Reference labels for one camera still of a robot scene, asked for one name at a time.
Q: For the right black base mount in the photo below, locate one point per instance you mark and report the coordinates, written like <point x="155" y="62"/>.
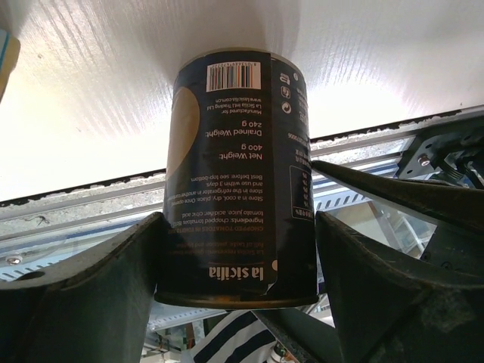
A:
<point x="417" y="160"/>

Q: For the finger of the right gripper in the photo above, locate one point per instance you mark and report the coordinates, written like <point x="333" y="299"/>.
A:
<point x="305" y="337"/>

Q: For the dark blue tin can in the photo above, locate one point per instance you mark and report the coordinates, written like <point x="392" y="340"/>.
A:
<point x="238" y="199"/>

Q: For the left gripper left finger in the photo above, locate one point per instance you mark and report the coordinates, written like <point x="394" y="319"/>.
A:
<point x="92" y="307"/>

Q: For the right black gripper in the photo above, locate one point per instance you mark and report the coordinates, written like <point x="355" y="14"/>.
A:
<point x="457" y="203"/>

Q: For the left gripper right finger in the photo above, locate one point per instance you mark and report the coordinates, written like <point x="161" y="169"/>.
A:
<point x="390" y="307"/>

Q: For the aluminium frame rail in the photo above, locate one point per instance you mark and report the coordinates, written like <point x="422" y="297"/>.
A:
<point x="40" y="231"/>

